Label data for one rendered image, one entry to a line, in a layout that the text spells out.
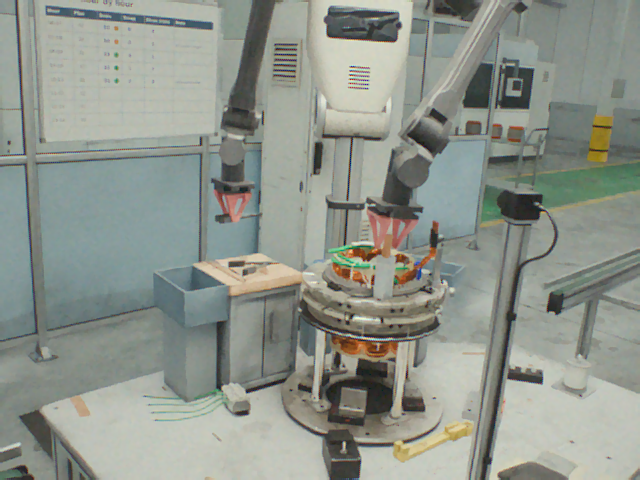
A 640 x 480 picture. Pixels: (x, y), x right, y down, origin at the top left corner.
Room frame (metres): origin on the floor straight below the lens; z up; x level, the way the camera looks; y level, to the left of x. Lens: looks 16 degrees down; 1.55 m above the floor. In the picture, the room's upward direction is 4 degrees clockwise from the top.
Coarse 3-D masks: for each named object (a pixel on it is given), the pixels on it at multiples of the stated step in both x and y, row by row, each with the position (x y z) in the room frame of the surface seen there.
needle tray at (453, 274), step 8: (416, 256) 1.67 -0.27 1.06; (432, 264) 1.65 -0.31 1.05; (448, 264) 1.62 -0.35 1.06; (456, 264) 1.62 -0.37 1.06; (432, 272) 1.54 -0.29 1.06; (440, 272) 1.53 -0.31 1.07; (448, 272) 1.62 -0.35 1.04; (456, 272) 1.54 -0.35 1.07; (464, 272) 1.61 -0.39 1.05; (448, 280) 1.52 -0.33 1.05; (456, 280) 1.54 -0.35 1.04; (448, 288) 1.52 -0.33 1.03; (416, 344) 1.56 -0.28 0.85; (424, 344) 1.60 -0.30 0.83; (416, 352) 1.56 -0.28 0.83; (424, 352) 1.61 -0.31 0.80; (392, 360) 1.59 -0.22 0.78; (416, 360) 1.56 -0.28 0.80
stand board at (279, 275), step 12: (204, 264) 1.47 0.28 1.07; (276, 264) 1.51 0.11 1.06; (216, 276) 1.39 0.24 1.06; (228, 276) 1.39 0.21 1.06; (252, 276) 1.41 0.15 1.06; (264, 276) 1.41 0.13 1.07; (276, 276) 1.42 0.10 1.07; (288, 276) 1.43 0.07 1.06; (300, 276) 1.45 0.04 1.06; (240, 288) 1.34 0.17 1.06; (252, 288) 1.36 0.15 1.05; (264, 288) 1.38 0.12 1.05
